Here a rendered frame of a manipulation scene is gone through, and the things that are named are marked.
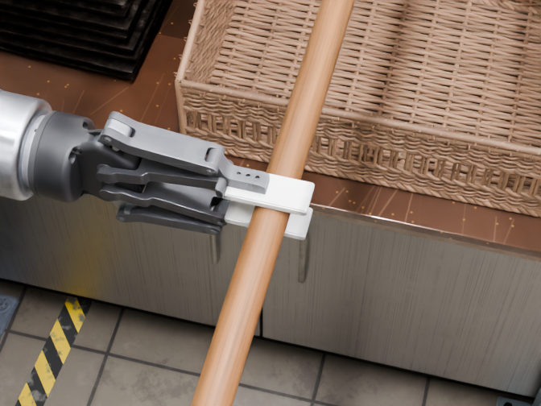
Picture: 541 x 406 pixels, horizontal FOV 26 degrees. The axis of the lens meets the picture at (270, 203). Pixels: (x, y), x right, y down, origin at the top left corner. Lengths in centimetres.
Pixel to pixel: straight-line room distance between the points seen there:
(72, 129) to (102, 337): 131
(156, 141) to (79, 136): 7
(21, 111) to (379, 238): 87
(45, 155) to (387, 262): 92
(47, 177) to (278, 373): 129
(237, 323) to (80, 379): 135
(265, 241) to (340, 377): 129
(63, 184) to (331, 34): 28
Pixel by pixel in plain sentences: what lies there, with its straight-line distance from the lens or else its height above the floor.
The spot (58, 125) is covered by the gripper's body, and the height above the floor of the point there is 123.
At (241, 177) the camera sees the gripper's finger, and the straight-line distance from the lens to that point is 95.
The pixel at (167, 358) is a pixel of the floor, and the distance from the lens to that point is 224.
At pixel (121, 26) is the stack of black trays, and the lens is 175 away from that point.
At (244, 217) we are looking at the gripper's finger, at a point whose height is 118.
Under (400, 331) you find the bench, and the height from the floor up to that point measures 24.
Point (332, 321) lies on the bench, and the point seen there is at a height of 22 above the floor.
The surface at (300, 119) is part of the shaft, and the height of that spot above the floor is 121.
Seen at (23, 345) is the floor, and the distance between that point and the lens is 229.
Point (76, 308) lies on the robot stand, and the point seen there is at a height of 0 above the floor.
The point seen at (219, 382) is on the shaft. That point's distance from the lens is 89.
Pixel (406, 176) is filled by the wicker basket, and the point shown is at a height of 62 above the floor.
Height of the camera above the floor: 201
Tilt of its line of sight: 57 degrees down
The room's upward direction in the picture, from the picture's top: straight up
